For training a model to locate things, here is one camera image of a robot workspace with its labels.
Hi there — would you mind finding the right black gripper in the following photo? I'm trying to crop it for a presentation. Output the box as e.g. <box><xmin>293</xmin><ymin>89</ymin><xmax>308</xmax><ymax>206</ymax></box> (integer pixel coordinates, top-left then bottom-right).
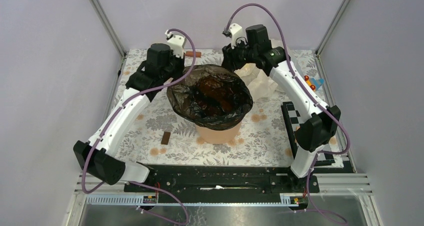
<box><xmin>220</xmin><ymin>36</ymin><xmax>257</xmax><ymax>73</ymax></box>

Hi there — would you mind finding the translucent white trash bag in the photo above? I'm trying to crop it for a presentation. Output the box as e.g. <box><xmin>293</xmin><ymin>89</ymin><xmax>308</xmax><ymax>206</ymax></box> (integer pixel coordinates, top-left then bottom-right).
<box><xmin>233</xmin><ymin>38</ymin><xmax>292</xmax><ymax>102</ymax></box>

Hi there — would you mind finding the black trash bag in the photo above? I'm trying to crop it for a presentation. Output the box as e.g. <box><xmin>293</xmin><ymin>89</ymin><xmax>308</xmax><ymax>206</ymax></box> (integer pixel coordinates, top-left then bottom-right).
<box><xmin>166</xmin><ymin>64</ymin><xmax>254</xmax><ymax>131</ymax></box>

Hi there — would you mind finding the orange plastic trash bin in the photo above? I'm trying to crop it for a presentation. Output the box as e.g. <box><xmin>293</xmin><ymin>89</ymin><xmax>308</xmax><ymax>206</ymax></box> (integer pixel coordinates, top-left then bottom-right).
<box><xmin>195</xmin><ymin>122</ymin><xmax>242</xmax><ymax>144</ymax></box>

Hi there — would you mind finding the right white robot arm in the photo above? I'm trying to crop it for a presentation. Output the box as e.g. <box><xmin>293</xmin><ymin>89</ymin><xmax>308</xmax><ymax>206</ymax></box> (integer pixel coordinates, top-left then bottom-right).
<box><xmin>222</xmin><ymin>23</ymin><xmax>341</xmax><ymax>192</ymax></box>

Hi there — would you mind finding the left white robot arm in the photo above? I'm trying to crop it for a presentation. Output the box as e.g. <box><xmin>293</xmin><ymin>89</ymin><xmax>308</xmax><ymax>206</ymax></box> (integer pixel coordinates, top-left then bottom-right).
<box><xmin>73</xmin><ymin>43</ymin><xmax>185</xmax><ymax>192</ymax></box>

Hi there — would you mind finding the brown cylinder block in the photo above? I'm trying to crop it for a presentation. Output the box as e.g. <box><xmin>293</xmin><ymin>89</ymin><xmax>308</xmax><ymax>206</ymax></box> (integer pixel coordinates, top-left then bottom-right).
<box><xmin>185</xmin><ymin>51</ymin><xmax>202</xmax><ymax>57</ymax></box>

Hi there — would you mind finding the red yellow toy vehicle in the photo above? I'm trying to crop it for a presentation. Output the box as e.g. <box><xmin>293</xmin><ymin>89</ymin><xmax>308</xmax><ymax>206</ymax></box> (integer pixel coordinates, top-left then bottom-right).
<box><xmin>304</xmin><ymin>75</ymin><xmax>316</xmax><ymax>91</ymax></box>

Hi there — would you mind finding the blue toy piece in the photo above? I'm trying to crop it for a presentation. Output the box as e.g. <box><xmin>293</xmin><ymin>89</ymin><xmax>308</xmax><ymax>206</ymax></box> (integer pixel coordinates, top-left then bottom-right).
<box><xmin>312</xmin><ymin>79</ymin><xmax>324</xmax><ymax>90</ymax></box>

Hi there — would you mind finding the dark brown wooden block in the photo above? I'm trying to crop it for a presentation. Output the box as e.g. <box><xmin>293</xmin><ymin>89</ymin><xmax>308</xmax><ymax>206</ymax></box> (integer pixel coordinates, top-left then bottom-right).
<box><xmin>161</xmin><ymin>132</ymin><xmax>171</xmax><ymax>145</ymax></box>

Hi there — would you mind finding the black white checkerboard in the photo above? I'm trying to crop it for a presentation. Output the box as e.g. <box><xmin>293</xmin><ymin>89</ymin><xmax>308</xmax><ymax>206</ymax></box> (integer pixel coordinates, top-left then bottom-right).
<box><xmin>281</xmin><ymin>101</ymin><xmax>336</xmax><ymax>168</ymax></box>

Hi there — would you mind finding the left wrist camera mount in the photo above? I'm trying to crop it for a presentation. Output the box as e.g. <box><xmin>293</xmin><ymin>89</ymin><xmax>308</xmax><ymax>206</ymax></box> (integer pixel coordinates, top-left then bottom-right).
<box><xmin>165</xmin><ymin>32</ymin><xmax>187</xmax><ymax>59</ymax></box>

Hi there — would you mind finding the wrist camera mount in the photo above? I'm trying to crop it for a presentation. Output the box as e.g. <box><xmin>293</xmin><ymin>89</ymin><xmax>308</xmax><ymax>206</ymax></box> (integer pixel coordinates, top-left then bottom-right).
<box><xmin>165</xmin><ymin>32</ymin><xmax>187</xmax><ymax>59</ymax></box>
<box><xmin>223</xmin><ymin>23</ymin><xmax>244</xmax><ymax>49</ymax></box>

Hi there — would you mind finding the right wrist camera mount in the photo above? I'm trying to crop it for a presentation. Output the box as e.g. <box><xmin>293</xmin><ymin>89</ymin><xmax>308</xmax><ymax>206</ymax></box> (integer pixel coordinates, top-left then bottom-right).
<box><xmin>223</xmin><ymin>23</ymin><xmax>244</xmax><ymax>49</ymax></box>

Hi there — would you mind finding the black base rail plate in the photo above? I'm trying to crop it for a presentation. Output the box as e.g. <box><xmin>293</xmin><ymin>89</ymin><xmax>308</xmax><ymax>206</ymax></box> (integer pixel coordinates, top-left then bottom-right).
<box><xmin>124</xmin><ymin>165</ymin><xmax>306</xmax><ymax>204</ymax></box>

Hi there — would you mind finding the slotted metal cable duct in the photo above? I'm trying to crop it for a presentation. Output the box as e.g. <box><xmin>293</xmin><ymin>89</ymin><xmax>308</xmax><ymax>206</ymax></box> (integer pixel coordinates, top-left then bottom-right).
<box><xmin>86</xmin><ymin>194</ymin><xmax>299</xmax><ymax>208</ymax></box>

